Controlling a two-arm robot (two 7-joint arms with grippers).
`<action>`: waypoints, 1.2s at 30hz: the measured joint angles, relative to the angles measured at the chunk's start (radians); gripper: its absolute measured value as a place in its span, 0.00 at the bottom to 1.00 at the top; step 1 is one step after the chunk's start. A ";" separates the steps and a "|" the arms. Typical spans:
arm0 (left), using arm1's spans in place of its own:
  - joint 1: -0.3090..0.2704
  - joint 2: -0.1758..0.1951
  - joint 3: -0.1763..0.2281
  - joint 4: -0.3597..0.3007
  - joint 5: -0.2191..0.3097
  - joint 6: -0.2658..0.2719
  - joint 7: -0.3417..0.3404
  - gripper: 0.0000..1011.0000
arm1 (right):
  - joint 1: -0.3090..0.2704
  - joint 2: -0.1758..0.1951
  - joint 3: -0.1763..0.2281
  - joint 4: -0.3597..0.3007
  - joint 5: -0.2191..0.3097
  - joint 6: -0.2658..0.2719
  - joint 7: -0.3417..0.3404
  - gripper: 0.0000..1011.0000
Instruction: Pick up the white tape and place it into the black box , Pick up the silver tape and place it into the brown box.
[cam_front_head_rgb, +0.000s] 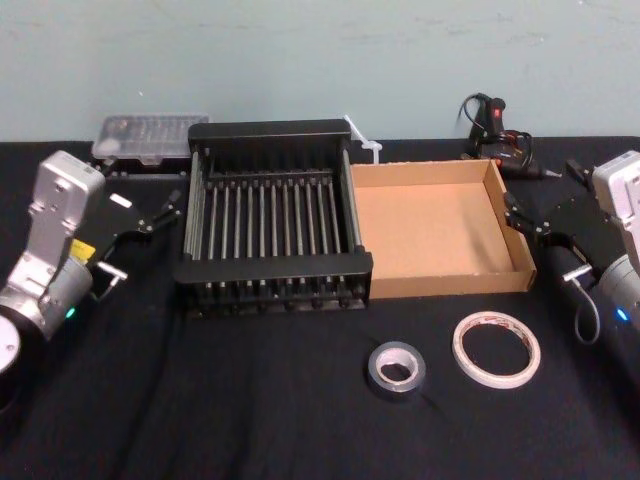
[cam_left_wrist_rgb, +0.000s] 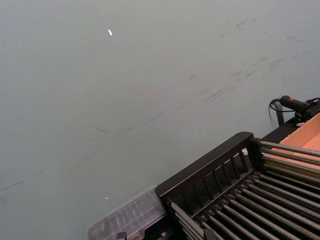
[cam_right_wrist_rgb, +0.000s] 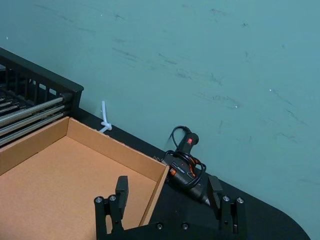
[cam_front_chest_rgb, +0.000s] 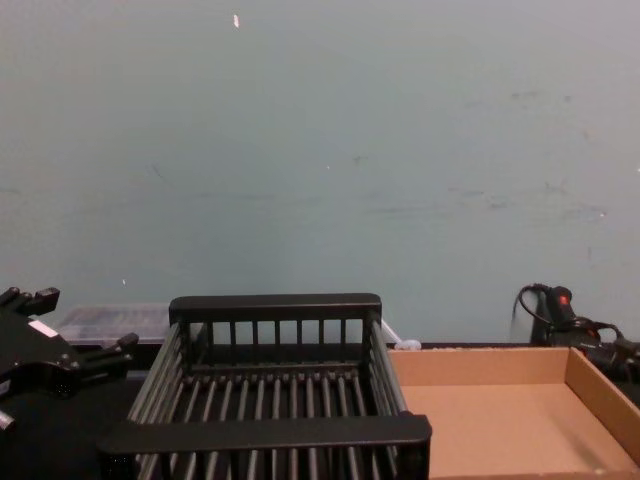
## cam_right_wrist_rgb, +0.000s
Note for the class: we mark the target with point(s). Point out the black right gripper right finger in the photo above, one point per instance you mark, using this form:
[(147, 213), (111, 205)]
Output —
[(214, 190)]

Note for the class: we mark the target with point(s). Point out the black table cloth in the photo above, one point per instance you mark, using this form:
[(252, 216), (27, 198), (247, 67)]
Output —
[(255, 215)]

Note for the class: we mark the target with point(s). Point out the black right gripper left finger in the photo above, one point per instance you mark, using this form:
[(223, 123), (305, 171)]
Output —
[(122, 188)]

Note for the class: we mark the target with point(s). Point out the black rack with steel bars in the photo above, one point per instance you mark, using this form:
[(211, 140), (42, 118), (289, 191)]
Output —
[(32, 110)]

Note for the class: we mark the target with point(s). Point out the shallow brown cardboard tray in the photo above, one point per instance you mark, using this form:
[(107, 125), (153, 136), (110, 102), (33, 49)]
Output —
[(62, 172)]

